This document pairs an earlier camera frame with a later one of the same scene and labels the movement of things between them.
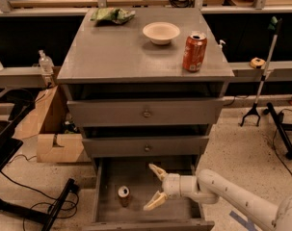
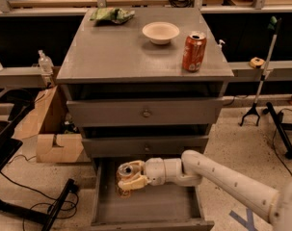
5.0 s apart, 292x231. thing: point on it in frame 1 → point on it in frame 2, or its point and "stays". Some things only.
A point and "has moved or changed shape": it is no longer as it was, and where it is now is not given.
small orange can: (123, 193) has moved or changed shape
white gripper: (172, 186) → (154, 169)
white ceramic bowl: (161, 33) stays
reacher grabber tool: (275, 24) stays
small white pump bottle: (220, 46) stays
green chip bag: (114, 14) stays
